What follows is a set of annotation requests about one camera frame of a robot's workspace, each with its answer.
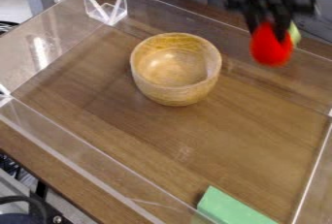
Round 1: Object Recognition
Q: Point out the red plush fruit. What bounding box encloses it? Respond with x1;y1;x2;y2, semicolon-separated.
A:
250;21;303;67

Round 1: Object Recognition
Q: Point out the black table bracket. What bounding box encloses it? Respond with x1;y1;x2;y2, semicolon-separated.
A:
30;181;74;224

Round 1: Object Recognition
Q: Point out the green foam block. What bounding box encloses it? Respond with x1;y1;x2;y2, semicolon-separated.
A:
197;186;279;224

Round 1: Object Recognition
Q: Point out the light wooden bowl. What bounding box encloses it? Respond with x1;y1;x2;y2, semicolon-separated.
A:
130;32;223;107

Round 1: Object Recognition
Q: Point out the clear acrylic enclosure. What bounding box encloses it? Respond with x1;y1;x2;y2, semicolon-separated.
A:
0;0;332;224

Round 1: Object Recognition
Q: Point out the black cable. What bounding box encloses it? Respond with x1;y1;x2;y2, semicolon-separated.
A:
0;195;50;224

